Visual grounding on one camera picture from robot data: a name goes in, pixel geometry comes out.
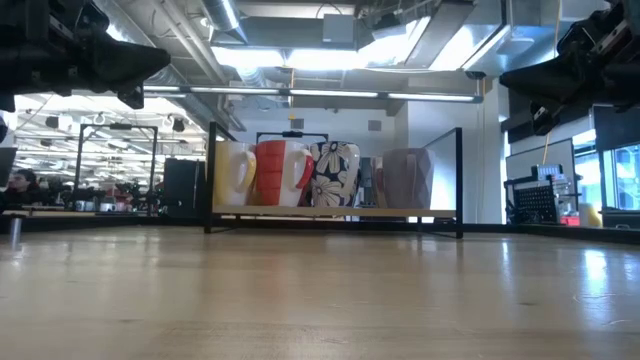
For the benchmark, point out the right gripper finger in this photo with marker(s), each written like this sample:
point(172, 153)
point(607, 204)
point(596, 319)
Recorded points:
point(545, 119)
point(555, 80)

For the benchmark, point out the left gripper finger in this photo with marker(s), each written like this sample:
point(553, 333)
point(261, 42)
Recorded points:
point(125, 65)
point(132, 96)

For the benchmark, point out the yellow mug white outside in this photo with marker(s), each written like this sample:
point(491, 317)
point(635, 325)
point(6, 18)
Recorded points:
point(230, 175)

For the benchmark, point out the mauve faceted mug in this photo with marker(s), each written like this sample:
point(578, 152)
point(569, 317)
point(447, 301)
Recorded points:
point(407, 180)

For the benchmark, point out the blue white floral mug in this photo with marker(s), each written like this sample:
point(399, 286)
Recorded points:
point(332, 175)

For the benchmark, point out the white partition panel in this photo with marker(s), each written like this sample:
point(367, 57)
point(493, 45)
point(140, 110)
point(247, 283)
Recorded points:
point(550, 157)

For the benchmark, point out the black perforated rack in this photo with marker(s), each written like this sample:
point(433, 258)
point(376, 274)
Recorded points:
point(537, 205)

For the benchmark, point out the small red box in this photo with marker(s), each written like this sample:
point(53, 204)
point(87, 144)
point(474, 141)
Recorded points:
point(570, 220)

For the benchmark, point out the black cabinet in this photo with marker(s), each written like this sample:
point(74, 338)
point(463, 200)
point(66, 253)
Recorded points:
point(185, 190)

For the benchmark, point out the yellow container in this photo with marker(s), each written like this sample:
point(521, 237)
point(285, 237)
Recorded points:
point(592, 217)

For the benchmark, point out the person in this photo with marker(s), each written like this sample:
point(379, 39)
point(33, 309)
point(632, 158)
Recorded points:
point(22, 182)

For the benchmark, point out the long LED light bar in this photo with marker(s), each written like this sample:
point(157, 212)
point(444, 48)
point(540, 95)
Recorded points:
point(330, 93)

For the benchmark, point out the grey ceiling box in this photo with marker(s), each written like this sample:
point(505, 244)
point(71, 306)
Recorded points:
point(339, 29)

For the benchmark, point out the black rig frame stand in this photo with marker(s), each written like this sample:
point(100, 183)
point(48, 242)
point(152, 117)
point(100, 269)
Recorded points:
point(292, 134)
point(120, 127)

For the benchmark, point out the large rectangular air duct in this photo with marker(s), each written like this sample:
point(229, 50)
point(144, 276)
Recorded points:
point(525, 30)

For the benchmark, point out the ceiling dome camera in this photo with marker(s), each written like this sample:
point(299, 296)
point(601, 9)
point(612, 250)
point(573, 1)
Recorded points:
point(475, 75)

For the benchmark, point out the round silver air duct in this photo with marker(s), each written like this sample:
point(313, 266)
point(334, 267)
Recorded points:
point(222, 15)

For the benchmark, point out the black table frame rails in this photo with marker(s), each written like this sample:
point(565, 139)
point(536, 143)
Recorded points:
point(575, 232)

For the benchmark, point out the grey metal post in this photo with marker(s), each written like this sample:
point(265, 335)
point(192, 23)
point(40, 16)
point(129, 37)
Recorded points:
point(16, 230)

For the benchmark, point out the black frame wooden shelf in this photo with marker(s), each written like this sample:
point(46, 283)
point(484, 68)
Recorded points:
point(350, 211)

